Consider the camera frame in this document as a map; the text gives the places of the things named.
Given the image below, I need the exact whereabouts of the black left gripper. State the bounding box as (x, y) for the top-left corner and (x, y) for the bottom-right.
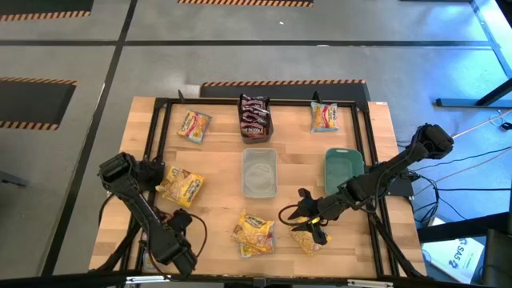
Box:
(158, 208), (198, 278)

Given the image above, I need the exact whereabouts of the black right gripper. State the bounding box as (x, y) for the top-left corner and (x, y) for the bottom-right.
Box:
(287, 189), (341, 246)

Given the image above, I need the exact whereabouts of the yellow creamy chicken ramen pack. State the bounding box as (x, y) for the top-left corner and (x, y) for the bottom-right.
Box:
(154, 166), (205, 209)
(288, 226), (333, 257)
(230, 210), (277, 254)

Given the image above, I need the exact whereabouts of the black fire noodle pack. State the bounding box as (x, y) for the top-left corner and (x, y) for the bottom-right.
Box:
(241, 122), (273, 139)
(239, 94), (270, 111)
(240, 107), (271, 125)
(154, 210), (174, 225)

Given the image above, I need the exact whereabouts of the smoky translucent plastic bin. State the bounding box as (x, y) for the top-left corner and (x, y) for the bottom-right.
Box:
(238, 94), (275, 145)

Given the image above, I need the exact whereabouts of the yellow packet under left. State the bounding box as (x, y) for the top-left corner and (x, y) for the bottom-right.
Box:
(142, 231), (158, 274)

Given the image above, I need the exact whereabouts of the pale grey plastic bin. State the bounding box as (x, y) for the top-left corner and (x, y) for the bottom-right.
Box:
(242, 147), (279, 199)

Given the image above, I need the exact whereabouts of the green plastic bin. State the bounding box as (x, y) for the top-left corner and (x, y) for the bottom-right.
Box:
(323, 147), (366, 197)

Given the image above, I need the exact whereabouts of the orange snack packet top-right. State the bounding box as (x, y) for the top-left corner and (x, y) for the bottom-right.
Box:
(310, 101), (340, 134)

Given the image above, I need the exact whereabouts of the black overhead rig bar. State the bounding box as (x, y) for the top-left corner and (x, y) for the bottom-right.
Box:
(0, 270), (512, 288)

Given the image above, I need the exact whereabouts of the orange snack packet top-left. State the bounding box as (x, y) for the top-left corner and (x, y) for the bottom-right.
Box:
(177, 108), (213, 145)

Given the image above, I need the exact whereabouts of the black hazard-striped floor mat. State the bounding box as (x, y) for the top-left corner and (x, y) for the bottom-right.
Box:
(177, 0), (314, 8)
(0, 76), (78, 131)
(199, 78), (371, 102)
(0, 0), (95, 22)

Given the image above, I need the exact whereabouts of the white printed cardboard box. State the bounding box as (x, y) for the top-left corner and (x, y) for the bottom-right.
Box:
(422, 218), (487, 285)

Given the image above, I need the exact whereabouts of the grey furniture foot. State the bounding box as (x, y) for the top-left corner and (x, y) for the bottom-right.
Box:
(0, 170), (29, 188)

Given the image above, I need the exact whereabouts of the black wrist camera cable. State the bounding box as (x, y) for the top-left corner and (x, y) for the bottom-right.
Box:
(187, 214), (210, 259)

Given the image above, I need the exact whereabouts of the silver rig bracket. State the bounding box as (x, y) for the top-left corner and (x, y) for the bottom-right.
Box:
(346, 278), (395, 288)
(125, 274), (172, 286)

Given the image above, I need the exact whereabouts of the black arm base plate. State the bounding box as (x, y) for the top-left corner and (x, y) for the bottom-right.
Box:
(106, 159), (166, 192)
(383, 171), (415, 197)

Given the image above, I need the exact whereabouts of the black floor cable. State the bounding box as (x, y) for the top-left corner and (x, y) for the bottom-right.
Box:
(411, 146), (512, 172)
(438, 186), (512, 192)

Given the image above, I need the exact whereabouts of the black desk frame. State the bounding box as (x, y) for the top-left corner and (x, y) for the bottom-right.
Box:
(434, 0), (512, 108)

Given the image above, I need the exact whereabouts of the pale extension power cable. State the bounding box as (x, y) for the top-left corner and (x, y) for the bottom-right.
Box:
(454, 114), (512, 139)

